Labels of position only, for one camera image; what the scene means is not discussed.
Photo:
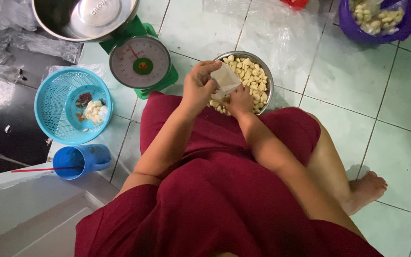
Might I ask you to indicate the person's left hand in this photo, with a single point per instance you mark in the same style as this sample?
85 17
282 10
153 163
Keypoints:
194 91

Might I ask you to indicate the person's right hand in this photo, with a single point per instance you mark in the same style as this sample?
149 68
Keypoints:
240 103

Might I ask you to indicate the person's right fingers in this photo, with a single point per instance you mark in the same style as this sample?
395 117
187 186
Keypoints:
244 91

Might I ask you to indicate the small clear plastic bag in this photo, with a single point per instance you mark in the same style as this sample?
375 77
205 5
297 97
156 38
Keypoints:
227 80

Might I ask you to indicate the pile of peeled garlic cloves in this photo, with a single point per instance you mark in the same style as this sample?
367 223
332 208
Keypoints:
253 76

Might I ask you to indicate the round steel bowl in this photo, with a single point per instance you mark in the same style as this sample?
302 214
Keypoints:
269 76

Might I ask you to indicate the large clear plastic sheet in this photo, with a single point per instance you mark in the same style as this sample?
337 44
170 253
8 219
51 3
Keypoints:
284 35

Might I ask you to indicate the red plastic object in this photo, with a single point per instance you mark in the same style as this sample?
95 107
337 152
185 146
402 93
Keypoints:
294 3

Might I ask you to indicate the green dial kitchen scale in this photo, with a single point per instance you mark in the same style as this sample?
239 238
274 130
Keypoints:
139 64

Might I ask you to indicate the person's maroon dress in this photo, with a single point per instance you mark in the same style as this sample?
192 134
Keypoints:
209 200

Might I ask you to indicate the person's right leg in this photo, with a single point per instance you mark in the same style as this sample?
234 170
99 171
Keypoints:
334 167

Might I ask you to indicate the purple plastic basin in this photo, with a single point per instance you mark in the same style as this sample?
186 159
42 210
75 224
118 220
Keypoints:
355 32

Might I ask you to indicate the plastic bag of garlic cloves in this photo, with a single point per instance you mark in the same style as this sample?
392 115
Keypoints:
375 16

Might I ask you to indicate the small heap of garlic cloves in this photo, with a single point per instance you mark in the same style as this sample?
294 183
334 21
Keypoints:
94 111

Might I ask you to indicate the brown food scraps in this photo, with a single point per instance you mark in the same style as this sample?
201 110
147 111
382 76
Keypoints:
83 99

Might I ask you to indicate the blue plastic cup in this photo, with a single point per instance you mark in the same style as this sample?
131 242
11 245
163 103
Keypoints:
91 159

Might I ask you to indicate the steel scale pan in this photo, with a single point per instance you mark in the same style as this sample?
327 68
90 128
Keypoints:
84 18

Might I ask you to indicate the blue plastic basket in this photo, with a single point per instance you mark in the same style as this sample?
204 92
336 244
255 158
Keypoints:
54 107

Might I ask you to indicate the red drinking straw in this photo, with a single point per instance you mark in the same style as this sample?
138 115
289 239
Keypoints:
37 170

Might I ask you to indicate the heap of crumpled clear plastic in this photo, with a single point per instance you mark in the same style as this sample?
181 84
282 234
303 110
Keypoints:
2 53

